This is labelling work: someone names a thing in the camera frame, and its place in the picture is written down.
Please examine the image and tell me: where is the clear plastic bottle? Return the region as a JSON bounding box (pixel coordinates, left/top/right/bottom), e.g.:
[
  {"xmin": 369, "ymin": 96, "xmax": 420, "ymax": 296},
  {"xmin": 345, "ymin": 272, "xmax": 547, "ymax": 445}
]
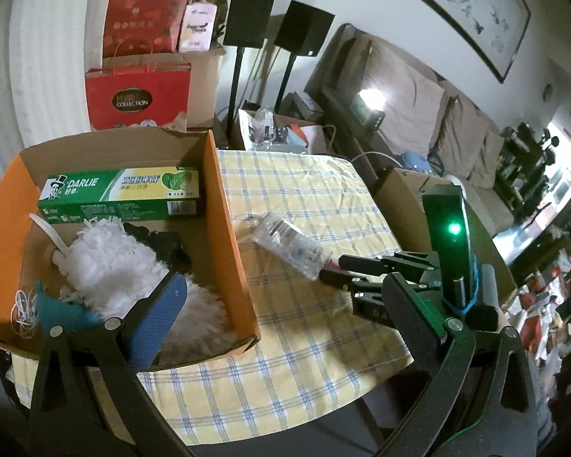
[{"xmin": 251, "ymin": 212, "xmax": 334, "ymax": 281}]

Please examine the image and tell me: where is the red paper gift bag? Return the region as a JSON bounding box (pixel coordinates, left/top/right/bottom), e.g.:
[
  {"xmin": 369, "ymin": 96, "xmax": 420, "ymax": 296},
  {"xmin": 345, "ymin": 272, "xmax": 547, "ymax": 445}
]
[{"xmin": 85, "ymin": 63, "xmax": 192, "ymax": 131}]

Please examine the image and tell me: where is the pile of gift bags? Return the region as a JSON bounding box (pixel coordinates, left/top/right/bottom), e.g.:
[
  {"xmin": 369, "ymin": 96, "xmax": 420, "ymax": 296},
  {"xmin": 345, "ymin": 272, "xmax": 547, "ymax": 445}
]
[{"xmin": 504, "ymin": 257, "xmax": 571, "ymax": 367}]

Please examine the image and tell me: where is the white fluffy duster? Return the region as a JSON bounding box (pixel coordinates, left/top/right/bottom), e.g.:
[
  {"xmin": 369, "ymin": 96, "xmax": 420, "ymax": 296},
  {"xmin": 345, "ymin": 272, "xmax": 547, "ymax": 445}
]
[{"xmin": 29, "ymin": 212, "xmax": 236, "ymax": 367}]

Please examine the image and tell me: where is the dark cluttered shelf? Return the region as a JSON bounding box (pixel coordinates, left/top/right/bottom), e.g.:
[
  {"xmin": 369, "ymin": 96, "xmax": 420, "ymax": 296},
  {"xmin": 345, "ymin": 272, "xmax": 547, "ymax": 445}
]
[{"xmin": 495, "ymin": 121, "xmax": 571, "ymax": 232}]

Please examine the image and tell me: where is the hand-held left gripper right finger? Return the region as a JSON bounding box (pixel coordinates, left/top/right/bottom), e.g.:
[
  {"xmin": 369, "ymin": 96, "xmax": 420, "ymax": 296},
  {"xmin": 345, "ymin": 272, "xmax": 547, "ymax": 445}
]
[{"xmin": 376, "ymin": 273, "xmax": 541, "ymax": 457}]

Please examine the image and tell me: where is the pink tissue pack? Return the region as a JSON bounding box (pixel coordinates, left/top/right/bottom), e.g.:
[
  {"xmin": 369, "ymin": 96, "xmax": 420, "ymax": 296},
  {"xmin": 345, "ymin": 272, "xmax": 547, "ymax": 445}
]
[{"xmin": 178, "ymin": 2, "xmax": 219, "ymax": 53}]

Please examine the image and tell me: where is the large beige cushion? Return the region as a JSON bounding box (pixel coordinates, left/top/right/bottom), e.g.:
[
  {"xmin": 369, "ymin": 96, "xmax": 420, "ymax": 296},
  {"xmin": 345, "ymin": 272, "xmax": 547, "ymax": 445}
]
[{"xmin": 385, "ymin": 64, "xmax": 445, "ymax": 153}]

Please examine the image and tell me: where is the brown sofa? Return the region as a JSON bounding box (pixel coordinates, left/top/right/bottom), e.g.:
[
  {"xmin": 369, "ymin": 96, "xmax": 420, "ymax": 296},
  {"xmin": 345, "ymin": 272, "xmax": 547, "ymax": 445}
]
[{"xmin": 305, "ymin": 24, "xmax": 519, "ymax": 236}]

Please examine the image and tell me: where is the yellow checked tablecloth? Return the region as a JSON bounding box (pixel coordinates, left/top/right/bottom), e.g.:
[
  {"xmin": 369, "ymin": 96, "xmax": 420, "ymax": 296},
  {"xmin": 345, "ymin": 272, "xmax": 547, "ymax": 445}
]
[{"xmin": 12, "ymin": 150, "xmax": 415, "ymax": 446}]

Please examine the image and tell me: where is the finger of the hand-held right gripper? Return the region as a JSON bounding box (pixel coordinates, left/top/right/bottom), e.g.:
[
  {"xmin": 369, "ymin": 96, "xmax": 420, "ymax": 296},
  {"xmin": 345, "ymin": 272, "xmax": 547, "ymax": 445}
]
[
  {"xmin": 321, "ymin": 269, "xmax": 397, "ymax": 327},
  {"xmin": 338, "ymin": 251, "xmax": 441, "ymax": 279}
]

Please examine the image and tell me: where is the framed ink painting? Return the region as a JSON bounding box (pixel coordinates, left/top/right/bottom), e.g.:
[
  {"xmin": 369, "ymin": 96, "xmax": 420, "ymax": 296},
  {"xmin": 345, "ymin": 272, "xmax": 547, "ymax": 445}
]
[{"xmin": 366, "ymin": 0, "xmax": 533, "ymax": 84}]

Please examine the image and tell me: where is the umbrella with black strap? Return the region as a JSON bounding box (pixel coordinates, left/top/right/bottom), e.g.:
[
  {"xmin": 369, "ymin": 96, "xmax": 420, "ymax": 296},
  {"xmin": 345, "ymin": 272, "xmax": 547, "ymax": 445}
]
[{"xmin": 123, "ymin": 221, "xmax": 192, "ymax": 274}]

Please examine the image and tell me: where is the small beige cushion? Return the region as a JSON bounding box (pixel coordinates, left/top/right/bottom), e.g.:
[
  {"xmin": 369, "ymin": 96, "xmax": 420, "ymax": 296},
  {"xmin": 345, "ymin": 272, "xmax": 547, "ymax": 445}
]
[{"xmin": 469, "ymin": 128, "xmax": 505, "ymax": 189}]

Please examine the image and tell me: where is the orange cardboard box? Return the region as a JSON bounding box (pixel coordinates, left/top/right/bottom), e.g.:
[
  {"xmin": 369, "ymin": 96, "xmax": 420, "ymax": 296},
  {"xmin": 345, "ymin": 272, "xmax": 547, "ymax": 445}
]
[{"xmin": 0, "ymin": 126, "xmax": 262, "ymax": 372}]

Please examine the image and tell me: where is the patterned brown pack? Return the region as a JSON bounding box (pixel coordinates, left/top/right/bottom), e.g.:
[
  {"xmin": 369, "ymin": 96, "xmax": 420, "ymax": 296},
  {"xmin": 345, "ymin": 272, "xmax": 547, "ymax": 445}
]
[{"xmin": 190, "ymin": 0, "xmax": 229, "ymax": 48}]

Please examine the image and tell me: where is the red gift box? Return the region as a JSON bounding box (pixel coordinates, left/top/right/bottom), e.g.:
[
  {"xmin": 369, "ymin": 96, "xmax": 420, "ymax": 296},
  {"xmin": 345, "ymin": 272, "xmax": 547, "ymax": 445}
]
[{"xmin": 102, "ymin": 0, "xmax": 192, "ymax": 60}]

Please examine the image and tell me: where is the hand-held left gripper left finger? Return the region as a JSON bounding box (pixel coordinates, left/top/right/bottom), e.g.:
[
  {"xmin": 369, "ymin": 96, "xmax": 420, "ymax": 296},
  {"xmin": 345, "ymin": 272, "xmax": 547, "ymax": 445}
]
[{"xmin": 29, "ymin": 269, "xmax": 196, "ymax": 457}]

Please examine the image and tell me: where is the white power cord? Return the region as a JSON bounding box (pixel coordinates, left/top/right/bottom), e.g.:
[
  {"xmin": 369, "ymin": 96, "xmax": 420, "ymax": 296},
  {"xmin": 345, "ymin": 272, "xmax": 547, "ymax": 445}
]
[{"xmin": 349, "ymin": 150, "xmax": 403, "ymax": 165}]

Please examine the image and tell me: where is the light blue round object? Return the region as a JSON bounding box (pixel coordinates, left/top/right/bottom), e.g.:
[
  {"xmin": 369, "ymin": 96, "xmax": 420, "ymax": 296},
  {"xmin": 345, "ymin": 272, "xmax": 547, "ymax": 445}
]
[{"xmin": 399, "ymin": 151, "xmax": 434, "ymax": 174}]

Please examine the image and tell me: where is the green toothpaste box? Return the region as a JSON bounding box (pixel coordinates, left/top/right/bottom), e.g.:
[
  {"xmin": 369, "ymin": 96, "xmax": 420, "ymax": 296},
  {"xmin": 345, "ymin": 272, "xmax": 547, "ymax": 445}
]
[{"xmin": 37, "ymin": 168, "xmax": 203, "ymax": 224}]

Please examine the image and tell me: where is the small desk lamp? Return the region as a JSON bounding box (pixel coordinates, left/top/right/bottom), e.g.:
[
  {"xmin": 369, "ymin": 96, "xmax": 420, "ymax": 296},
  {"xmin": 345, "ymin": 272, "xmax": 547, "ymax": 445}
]
[{"xmin": 351, "ymin": 88, "xmax": 386, "ymax": 129}]

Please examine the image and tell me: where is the small open cardboard box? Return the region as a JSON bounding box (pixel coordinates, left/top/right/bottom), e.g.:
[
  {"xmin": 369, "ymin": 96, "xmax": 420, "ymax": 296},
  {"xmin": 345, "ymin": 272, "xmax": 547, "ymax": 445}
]
[{"xmin": 231, "ymin": 109, "xmax": 327, "ymax": 154}]

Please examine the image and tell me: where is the white cable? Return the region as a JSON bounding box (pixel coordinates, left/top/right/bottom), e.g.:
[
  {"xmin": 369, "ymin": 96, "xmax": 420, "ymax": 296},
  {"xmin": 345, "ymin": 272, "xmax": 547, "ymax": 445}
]
[{"xmin": 10, "ymin": 288, "xmax": 41, "ymax": 341}]

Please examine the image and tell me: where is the white curtain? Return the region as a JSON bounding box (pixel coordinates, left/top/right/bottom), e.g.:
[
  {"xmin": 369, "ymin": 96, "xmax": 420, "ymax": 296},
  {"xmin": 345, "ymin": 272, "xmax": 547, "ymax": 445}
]
[{"xmin": 0, "ymin": 0, "xmax": 117, "ymax": 153}]

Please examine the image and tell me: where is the medium beige cushion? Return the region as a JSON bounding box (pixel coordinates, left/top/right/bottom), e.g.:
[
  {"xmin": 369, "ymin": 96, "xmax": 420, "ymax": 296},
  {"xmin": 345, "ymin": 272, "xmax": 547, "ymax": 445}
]
[{"xmin": 431, "ymin": 95, "xmax": 488, "ymax": 172}]

